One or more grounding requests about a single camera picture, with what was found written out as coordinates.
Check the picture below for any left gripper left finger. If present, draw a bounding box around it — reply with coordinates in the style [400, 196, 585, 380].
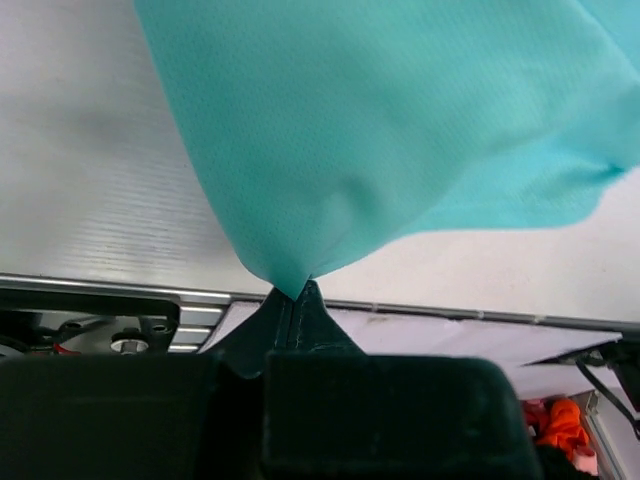
[219, 289, 295, 378]

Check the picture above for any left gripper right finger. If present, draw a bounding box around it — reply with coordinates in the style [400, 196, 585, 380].
[291, 280, 364, 355]

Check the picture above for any teal t-shirt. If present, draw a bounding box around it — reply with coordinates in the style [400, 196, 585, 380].
[135, 1, 639, 298]

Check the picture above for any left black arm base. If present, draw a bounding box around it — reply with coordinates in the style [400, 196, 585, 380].
[1, 287, 179, 358]

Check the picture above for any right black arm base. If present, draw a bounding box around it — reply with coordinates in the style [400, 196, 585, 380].
[575, 341, 639, 440]

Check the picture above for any orange cloth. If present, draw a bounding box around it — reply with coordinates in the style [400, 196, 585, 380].
[521, 397, 600, 480]

